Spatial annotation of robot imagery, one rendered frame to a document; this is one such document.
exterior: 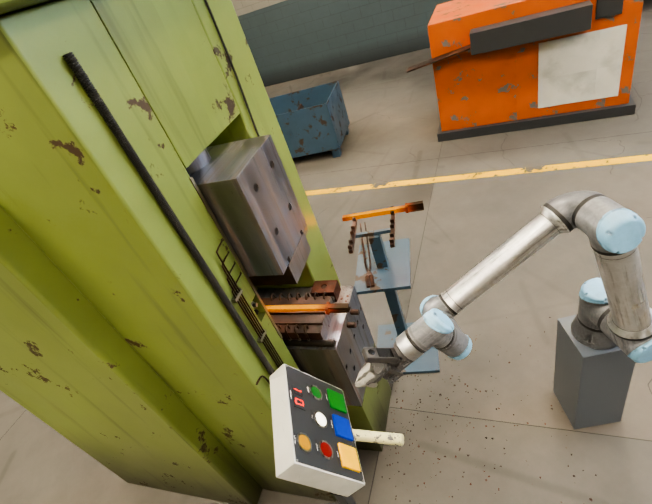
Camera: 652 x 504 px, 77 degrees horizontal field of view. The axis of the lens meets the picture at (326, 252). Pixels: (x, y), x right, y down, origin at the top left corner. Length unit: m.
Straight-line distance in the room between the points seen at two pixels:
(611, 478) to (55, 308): 2.37
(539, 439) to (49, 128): 2.38
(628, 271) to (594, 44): 3.62
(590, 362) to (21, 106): 2.10
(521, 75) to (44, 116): 4.43
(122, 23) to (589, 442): 2.52
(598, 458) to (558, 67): 3.61
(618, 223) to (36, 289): 1.67
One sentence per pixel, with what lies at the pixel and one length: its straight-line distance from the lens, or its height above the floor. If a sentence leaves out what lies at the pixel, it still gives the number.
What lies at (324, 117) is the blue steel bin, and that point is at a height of 0.56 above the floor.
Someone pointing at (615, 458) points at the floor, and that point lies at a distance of 2.51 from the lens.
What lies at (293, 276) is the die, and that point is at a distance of 1.52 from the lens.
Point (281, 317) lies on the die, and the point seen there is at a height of 0.99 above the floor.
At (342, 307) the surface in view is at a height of 1.01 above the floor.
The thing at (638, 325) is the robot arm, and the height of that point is 0.92.
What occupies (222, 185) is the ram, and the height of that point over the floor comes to 1.75.
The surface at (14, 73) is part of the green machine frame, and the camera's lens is 1.11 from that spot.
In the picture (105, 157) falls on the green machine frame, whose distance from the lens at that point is 1.12.
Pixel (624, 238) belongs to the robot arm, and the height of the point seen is 1.36.
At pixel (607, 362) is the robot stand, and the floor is 0.53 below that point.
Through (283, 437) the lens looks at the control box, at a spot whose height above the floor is 1.18.
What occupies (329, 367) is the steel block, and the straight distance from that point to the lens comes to 1.87.
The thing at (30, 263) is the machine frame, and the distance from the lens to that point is 1.49.
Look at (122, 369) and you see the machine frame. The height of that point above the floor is 1.26.
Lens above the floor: 2.23
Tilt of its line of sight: 36 degrees down
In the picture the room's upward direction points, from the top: 21 degrees counter-clockwise
